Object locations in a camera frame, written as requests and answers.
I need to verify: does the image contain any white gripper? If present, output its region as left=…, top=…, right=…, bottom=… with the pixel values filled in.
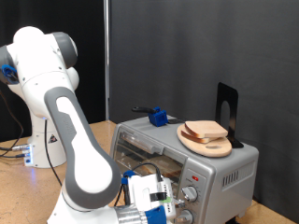
left=127, top=173, right=188, bottom=222

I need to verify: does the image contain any silver oven knob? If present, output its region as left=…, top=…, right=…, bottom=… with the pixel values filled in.
left=176, top=209, right=194, bottom=224
left=181, top=186, right=199, bottom=203

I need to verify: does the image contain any glass oven door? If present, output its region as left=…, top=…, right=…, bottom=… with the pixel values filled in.
left=111, top=124, right=190, bottom=208

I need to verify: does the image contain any spatula with blue grip block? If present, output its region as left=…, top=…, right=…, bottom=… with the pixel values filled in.
left=132, top=105, right=186, bottom=128

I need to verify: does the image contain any silver toaster oven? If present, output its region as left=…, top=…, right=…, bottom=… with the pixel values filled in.
left=110, top=114, right=260, bottom=224

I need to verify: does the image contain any round wooden cutting board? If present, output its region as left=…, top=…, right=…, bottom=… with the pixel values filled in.
left=176, top=123, right=234, bottom=159

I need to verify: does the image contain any light brown bread slice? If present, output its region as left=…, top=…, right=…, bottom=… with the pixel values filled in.
left=184, top=119, right=229, bottom=140

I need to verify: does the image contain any black metal bookend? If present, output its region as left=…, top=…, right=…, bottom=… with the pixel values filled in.
left=215, top=81, right=245, bottom=149

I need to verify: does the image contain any metal pole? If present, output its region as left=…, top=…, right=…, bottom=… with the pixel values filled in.
left=103, top=0, right=111, bottom=121

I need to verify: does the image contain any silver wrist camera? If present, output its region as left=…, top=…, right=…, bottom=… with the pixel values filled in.
left=149, top=177, right=178, bottom=220

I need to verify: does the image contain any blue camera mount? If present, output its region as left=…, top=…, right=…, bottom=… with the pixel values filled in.
left=145, top=204, right=168, bottom=224

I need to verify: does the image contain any blue cable clip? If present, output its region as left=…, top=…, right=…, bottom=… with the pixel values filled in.
left=121, top=169, right=137, bottom=187
left=0, top=63, right=19, bottom=84

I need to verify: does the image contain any wire oven rack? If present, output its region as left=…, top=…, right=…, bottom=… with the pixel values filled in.
left=116, top=152, right=183, bottom=188

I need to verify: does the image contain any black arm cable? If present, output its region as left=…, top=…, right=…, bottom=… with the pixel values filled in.
left=0, top=89, right=164, bottom=208

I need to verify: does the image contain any base cable with silver plug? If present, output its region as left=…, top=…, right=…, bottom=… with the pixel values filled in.
left=0, top=143, right=31, bottom=153

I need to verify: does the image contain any thin black base cable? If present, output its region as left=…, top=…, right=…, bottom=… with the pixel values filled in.
left=0, top=152, right=26, bottom=160

